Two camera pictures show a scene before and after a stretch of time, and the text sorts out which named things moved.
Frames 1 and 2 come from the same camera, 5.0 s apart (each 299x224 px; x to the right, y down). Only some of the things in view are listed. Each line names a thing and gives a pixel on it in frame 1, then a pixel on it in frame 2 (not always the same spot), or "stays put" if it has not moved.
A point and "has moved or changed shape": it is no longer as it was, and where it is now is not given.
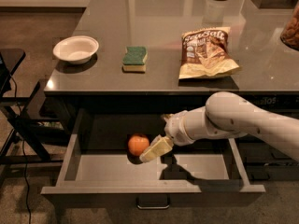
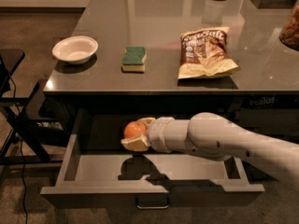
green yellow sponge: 134,61 stays put
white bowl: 77,49 stays put
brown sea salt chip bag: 206,53 stays put
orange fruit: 137,144 has moved or changed shape
